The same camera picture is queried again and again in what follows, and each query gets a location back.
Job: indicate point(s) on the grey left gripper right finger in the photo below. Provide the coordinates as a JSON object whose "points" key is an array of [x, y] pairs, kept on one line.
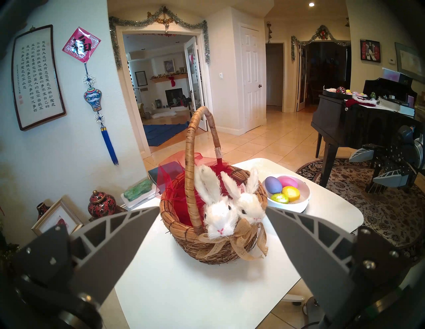
{"points": [[318, 262]]}

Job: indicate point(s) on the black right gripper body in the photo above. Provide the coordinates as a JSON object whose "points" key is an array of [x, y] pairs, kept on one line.
{"points": [[395, 156]]}

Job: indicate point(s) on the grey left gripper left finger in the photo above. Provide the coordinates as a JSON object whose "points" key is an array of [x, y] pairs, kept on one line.
{"points": [[106, 252]]}

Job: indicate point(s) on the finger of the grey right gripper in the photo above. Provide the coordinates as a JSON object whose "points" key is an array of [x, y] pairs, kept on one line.
{"points": [[362, 156], [393, 179]]}

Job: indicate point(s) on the yellow easter egg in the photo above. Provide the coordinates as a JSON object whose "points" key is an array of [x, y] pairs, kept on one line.
{"points": [[291, 193]]}

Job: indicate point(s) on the pink easter egg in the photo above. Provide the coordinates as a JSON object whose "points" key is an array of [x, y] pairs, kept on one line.
{"points": [[287, 181]]}

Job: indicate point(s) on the purple easter egg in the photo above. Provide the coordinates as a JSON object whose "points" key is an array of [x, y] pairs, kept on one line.
{"points": [[273, 185]]}

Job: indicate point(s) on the green glitter easter egg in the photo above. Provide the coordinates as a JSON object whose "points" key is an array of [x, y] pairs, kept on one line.
{"points": [[279, 198]]}

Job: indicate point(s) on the red tissue basket lining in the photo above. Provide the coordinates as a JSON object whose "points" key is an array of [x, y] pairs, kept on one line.
{"points": [[179, 199]]}

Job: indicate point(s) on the black grand piano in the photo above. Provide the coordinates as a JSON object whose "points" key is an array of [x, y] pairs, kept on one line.
{"points": [[352, 122]]}

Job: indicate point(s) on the large patterned oriental rug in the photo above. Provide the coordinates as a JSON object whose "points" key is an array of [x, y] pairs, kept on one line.
{"points": [[382, 212]]}

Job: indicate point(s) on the red black lidded jar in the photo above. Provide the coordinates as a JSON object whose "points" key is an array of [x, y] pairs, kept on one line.
{"points": [[102, 205]]}

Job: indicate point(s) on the white paper sheet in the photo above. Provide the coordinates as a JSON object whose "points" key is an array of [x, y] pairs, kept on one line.
{"points": [[395, 107]]}

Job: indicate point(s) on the red white santa hat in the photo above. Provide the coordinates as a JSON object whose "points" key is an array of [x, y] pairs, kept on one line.
{"points": [[360, 102]]}

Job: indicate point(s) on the framed red shoe picture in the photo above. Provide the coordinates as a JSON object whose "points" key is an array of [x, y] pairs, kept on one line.
{"points": [[56, 219]]}

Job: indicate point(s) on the white round bowl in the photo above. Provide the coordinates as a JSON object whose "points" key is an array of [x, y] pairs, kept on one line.
{"points": [[298, 204]]}

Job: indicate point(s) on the black tray of ornaments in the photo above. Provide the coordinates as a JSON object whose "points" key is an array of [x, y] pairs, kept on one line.
{"points": [[342, 93]]}

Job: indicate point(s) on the green stone on white stand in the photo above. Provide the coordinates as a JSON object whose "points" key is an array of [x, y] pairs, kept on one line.
{"points": [[137, 190]]}

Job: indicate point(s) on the small dark vase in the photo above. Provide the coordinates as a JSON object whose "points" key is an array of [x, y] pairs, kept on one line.
{"points": [[42, 209]]}

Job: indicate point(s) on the tan burlap bow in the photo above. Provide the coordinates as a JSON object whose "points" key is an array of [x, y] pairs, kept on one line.
{"points": [[242, 242]]}

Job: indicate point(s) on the small white plush bunny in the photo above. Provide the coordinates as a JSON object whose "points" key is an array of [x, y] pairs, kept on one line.
{"points": [[249, 205]]}

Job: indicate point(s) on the large grey framed picture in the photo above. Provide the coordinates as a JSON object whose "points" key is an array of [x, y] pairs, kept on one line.
{"points": [[410, 61]]}

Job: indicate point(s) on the red black framed picture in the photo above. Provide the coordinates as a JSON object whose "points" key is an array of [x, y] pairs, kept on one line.
{"points": [[370, 50]]}

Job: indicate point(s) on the large white plush bunny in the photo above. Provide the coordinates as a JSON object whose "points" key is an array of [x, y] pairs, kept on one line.
{"points": [[219, 215]]}

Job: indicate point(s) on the green garland with red wreath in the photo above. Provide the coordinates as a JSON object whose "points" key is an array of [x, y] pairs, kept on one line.
{"points": [[320, 33]]}

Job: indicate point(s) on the blue floor rug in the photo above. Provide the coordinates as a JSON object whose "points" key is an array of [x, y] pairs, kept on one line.
{"points": [[162, 132]]}

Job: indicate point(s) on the white panel door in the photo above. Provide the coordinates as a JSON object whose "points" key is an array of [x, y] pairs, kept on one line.
{"points": [[252, 79]]}

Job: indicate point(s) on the white fur rug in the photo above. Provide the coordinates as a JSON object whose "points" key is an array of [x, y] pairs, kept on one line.
{"points": [[164, 114]]}

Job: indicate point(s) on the blue vase tassel ornament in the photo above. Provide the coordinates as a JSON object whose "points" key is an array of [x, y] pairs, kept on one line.
{"points": [[93, 98]]}

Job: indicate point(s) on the hanging bell ornament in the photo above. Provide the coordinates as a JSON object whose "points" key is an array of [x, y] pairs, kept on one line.
{"points": [[269, 31]]}

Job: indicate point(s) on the black fireplace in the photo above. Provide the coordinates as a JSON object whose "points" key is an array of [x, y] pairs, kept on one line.
{"points": [[173, 97]]}

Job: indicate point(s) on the black standing fan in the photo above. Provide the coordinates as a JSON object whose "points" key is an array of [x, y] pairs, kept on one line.
{"points": [[184, 101]]}

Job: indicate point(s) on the red christmas stocking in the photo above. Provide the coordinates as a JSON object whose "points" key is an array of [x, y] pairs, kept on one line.
{"points": [[172, 81]]}

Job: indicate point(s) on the white glass french door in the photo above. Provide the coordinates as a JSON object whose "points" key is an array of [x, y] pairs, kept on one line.
{"points": [[194, 79]]}

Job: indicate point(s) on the wooden mantel shelf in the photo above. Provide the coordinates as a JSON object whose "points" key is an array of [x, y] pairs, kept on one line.
{"points": [[169, 78]]}

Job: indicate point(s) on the framed chinese calligraphy scroll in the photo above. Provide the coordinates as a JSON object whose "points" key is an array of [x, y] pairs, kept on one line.
{"points": [[38, 78]]}

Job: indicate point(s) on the red diamond fu decoration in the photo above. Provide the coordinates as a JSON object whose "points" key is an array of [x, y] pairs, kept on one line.
{"points": [[81, 44]]}

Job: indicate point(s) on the silver green tinsel garland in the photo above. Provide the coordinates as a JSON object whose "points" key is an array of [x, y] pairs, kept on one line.
{"points": [[114, 43]]}

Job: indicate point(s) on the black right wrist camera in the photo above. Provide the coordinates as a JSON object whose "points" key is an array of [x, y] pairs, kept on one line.
{"points": [[405, 134]]}

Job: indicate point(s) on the white table pedestal base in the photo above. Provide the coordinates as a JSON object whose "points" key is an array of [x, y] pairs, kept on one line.
{"points": [[292, 297]]}

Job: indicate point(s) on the black framed wall picture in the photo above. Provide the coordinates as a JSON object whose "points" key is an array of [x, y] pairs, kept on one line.
{"points": [[141, 78]]}

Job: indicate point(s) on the pale framed wall picture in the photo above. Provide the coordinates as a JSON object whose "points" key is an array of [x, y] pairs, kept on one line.
{"points": [[169, 66]]}

